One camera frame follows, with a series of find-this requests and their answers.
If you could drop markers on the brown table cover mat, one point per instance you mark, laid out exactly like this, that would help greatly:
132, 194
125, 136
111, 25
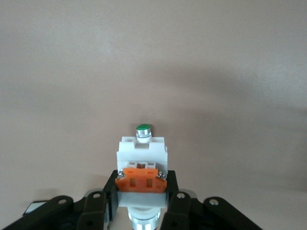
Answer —
153, 60

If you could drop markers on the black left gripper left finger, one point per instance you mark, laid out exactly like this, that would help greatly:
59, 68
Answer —
96, 210

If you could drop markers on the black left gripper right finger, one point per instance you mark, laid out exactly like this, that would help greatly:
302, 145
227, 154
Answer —
182, 210

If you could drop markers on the white push button switch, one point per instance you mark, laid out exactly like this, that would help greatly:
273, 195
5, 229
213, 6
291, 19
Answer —
141, 155

